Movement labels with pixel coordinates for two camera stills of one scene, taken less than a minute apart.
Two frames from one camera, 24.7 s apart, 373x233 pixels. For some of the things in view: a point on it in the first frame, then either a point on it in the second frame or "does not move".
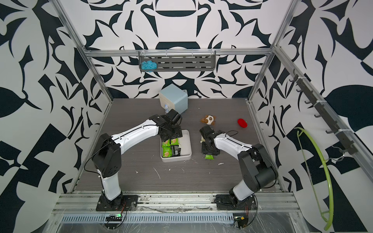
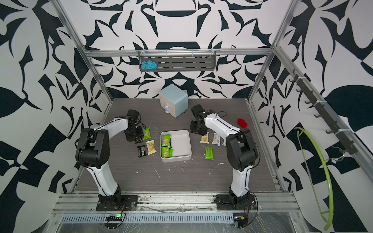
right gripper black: [212, 153] -> [202, 131]
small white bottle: [166, 108] does not move
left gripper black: [178, 133] -> [140, 134]
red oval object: [242, 123] does not move
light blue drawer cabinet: [174, 98] does not move
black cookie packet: [176, 150] -> [142, 151]
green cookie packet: [167, 151] does not move
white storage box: [185, 142] does not move
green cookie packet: [209, 157] does not move
